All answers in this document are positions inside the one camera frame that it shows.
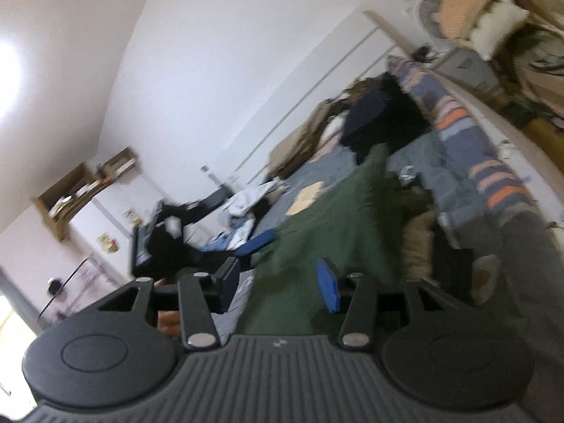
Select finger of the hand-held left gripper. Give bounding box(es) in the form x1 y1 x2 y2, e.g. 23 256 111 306
233 228 278 259

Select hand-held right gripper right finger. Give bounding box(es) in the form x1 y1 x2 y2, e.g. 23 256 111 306
317 257 461 353

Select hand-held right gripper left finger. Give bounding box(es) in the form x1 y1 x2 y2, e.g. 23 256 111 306
94 256 241 352

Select dark green t-shirt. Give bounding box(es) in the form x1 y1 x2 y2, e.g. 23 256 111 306
240 143 435 336

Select black metal clothes rack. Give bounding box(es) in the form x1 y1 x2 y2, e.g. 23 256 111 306
36 255 100 323

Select brown folded clothes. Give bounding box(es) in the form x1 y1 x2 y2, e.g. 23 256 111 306
268 100 336 178

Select stack of black folded clothes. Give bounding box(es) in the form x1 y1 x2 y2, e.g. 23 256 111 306
338 74 433 165

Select beige folded clothes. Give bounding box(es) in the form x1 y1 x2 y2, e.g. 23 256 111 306
437 0 530 61

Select light grey hoodie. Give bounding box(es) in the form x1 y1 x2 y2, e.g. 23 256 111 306
224 180 283 217

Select cartoon wardrobe sticker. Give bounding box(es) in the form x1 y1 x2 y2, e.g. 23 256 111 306
96 233 121 255

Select white wardrobe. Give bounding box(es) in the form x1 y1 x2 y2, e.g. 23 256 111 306
0 175 147 332

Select cardboard box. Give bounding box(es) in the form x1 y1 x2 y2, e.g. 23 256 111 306
34 163 102 241
94 147 140 186

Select grey printed quilt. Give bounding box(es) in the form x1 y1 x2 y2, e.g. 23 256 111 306
211 132 447 336

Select white bed headboard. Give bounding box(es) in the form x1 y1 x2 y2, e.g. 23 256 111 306
224 8 424 182

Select striped cloth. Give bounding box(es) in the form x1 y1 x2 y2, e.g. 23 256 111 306
385 54 539 226

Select white fan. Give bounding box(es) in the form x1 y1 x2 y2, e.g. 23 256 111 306
402 0 455 50

